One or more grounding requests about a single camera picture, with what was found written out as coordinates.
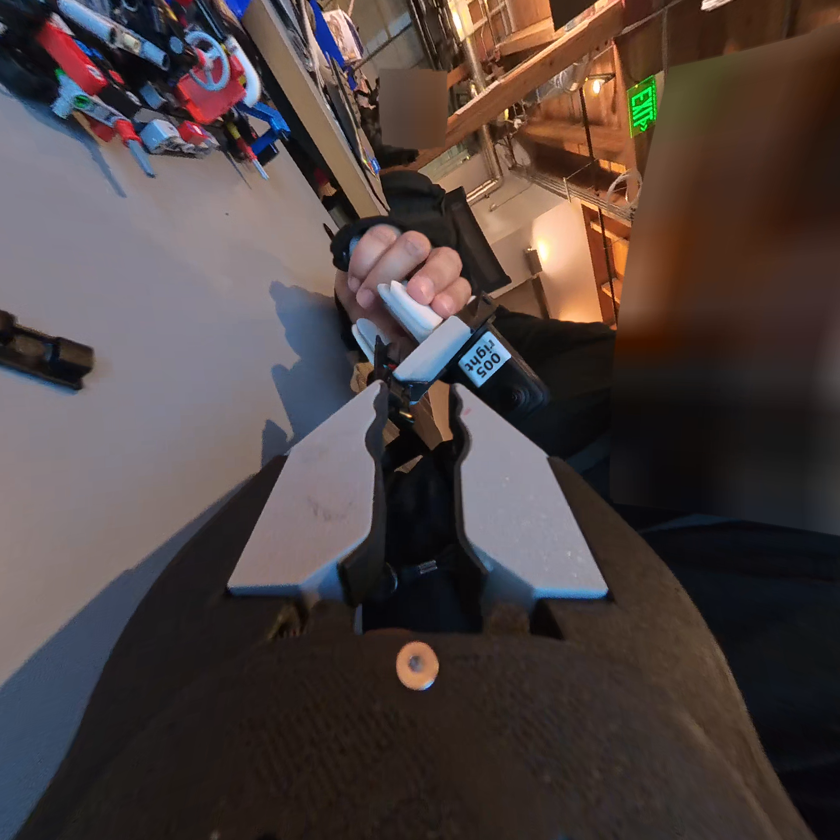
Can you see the person's right forearm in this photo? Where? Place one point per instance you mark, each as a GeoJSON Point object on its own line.
{"type": "Point", "coordinates": [420, 203]}

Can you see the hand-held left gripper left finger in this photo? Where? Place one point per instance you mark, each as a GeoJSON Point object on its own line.
{"type": "Point", "coordinates": [321, 505]}

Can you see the person's right hand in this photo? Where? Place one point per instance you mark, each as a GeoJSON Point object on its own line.
{"type": "Point", "coordinates": [400, 256]}

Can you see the green exit sign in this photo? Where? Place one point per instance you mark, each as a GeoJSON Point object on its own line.
{"type": "Point", "coordinates": [642, 108]}

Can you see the small black toy brick assembly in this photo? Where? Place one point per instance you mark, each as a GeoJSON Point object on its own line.
{"type": "Point", "coordinates": [397, 394]}

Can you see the wall lamp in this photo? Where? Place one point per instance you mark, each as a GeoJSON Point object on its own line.
{"type": "Point", "coordinates": [539, 253]}

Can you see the toy brick car model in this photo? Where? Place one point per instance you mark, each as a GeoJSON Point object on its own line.
{"type": "Point", "coordinates": [203, 98]}

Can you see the black toy brick beam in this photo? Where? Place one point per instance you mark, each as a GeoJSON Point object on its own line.
{"type": "Point", "coordinates": [46, 354]}

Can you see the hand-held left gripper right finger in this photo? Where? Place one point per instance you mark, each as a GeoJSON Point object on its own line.
{"type": "Point", "coordinates": [518, 512]}

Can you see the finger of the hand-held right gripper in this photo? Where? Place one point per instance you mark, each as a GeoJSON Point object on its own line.
{"type": "Point", "coordinates": [433, 351]}

